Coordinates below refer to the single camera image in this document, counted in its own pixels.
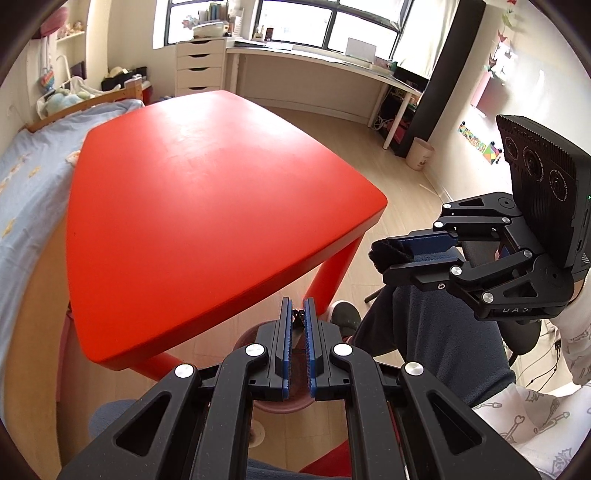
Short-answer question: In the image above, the window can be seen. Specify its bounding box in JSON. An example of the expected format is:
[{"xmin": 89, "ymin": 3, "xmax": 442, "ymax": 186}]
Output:
[{"xmin": 154, "ymin": 0, "xmax": 414, "ymax": 54}]

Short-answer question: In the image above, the white patterned clothing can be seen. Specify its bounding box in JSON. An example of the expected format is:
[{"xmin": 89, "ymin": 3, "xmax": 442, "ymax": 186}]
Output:
[{"xmin": 471, "ymin": 383, "xmax": 591, "ymax": 478}]

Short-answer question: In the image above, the row of books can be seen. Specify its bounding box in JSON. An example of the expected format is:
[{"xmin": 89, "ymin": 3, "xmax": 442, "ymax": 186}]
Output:
[{"xmin": 198, "ymin": 0, "xmax": 245, "ymax": 38}]

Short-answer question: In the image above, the black storage box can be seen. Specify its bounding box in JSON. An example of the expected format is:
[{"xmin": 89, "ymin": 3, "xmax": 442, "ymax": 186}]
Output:
[{"xmin": 102, "ymin": 69, "xmax": 148, "ymax": 92}]

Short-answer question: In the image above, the white drawer unit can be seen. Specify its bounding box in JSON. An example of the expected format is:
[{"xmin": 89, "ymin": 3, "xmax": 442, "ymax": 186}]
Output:
[{"xmin": 174, "ymin": 38, "xmax": 228, "ymax": 97}]

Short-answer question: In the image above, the beige wastebasket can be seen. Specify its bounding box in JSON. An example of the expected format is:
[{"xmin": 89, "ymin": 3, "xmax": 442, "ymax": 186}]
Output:
[{"xmin": 405, "ymin": 137, "xmax": 435, "ymax": 171}]

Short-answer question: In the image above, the pink round bin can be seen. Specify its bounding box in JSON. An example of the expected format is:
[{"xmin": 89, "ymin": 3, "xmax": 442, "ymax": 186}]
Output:
[{"xmin": 252, "ymin": 388, "xmax": 319, "ymax": 416}]

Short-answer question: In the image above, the black tall panel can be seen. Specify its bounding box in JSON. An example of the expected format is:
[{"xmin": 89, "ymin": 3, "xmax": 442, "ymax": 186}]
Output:
[{"xmin": 394, "ymin": 0, "xmax": 486, "ymax": 158}]

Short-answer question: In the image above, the bed with blue sheet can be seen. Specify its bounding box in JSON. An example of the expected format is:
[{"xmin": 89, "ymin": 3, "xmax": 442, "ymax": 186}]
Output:
[{"xmin": 0, "ymin": 76, "xmax": 144, "ymax": 370}]

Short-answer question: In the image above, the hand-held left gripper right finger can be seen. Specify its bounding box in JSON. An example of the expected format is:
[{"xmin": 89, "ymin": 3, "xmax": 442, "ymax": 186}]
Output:
[{"xmin": 302, "ymin": 296, "xmax": 541, "ymax": 480}]

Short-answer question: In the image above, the black sock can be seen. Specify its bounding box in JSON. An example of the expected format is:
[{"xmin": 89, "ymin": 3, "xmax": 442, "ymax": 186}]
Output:
[{"xmin": 368, "ymin": 240, "xmax": 414, "ymax": 273}]

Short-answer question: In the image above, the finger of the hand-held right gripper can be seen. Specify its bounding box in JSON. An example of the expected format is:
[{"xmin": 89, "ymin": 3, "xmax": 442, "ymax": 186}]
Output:
[
  {"xmin": 385, "ymin": 191, "xmax": 523, "ymax": 258},
  {"xmin": 382, "ymin": 248, "xmax": 544, "ymax": 306}
]

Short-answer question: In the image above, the pink wall holder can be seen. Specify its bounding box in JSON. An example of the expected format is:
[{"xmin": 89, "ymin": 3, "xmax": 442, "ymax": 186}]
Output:
[{"xmin": 471, "ymin": 69, "xmax": 506, "ymax": 112}]

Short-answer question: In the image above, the person's right forearm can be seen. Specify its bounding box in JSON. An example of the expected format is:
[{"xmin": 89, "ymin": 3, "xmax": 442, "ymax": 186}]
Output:
[{"xmin": 551, "ymin": 272, "xmax": 591, "ymax": 386}]

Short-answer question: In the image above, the dark grey slipper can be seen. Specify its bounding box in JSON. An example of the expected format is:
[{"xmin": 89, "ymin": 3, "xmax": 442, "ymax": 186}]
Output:
[{"xmin": 330, "ymin": 300, "xmax": 363, "ymax": 342}]

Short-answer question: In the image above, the white desk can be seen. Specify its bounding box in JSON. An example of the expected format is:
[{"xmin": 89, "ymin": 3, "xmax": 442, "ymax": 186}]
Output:
[{"xmin": 225, "ymin": 39, "xmax": 426, "ymax": 151}]

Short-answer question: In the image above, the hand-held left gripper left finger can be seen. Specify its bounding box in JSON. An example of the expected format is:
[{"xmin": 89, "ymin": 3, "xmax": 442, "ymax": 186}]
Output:
[{"xmin": 58, "ymin": 296, "xmax": 294, "ymax": 480}]

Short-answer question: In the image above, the person's right leg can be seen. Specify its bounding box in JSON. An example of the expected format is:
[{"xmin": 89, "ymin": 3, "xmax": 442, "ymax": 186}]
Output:
[{"xmin": 351, "ymin": 277, "xmax": 518, "ymax": 407}]

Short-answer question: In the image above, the light blue plush toy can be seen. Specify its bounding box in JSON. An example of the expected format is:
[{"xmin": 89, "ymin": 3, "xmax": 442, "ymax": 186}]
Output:
[{"xmin": 44, "ymin": 90, "xmax": 90, "ymax": 114}]

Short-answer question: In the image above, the red table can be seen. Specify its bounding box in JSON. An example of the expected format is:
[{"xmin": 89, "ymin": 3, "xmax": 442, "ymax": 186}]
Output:
[{"xmin": 65, "ymin": 90, "xmax": 389, "ymax": 384}]

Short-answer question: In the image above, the colourful wall puzzle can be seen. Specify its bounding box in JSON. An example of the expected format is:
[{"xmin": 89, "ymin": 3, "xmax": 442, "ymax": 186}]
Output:
[{"xmin": 457, "ymin": 122, "xmax": 502, "ymax": 167}]

